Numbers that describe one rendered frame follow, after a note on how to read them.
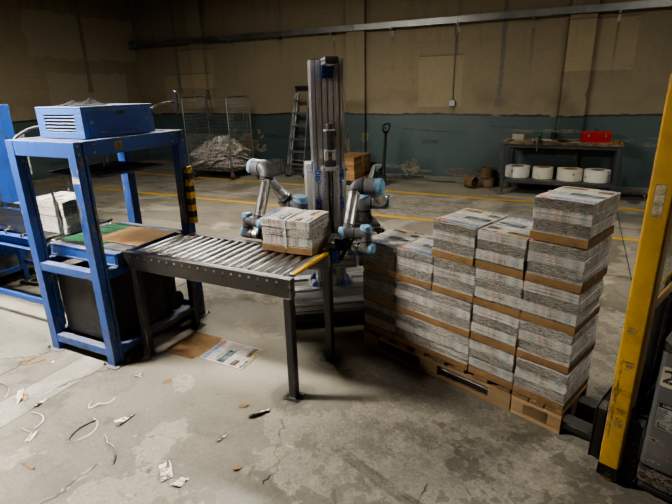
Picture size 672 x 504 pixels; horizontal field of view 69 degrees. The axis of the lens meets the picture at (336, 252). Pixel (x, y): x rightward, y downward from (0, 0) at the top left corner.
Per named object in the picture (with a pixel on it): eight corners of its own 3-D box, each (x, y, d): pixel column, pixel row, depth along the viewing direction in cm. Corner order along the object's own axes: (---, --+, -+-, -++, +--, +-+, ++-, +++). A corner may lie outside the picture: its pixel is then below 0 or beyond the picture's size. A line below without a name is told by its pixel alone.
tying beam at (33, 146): (185, 142, 375) (184, 129, 372) (76, 159, 295) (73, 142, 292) (123, 140, 404) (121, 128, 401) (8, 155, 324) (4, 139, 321)
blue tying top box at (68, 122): (156, 131, 362) (152, 103, 356) (85, 139, 312) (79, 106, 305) (113, 130, 382) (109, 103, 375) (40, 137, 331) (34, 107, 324)
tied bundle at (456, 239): (464, 242, 325) (466, 208, 317) (505, 251, 305) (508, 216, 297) (430, 256, 300) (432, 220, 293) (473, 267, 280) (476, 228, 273)
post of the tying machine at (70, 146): (126, 361, 349) (85, 141, 299) (116, 367, 341) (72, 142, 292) (117, 359, 352) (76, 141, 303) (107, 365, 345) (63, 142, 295)
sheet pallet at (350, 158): (374, 180, 998) (374, 152, 980) (358, 187, 928) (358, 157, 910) (322, 177, 1049) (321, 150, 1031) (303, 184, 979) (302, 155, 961)
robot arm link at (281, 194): (295, 213, 382) (254, 168, 343) (282, 211, 392) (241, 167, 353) (302, 201, 385) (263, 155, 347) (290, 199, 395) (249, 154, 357)
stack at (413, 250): (394, 326, 390) (396, 226, 364) (538, 384, 311) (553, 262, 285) (362, 344, 365) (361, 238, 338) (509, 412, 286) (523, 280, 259)
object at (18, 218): (120, 231, 417) (119, 220, 413) (50, 254, 362) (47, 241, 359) (10, 215, 481) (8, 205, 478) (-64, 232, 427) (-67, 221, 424)
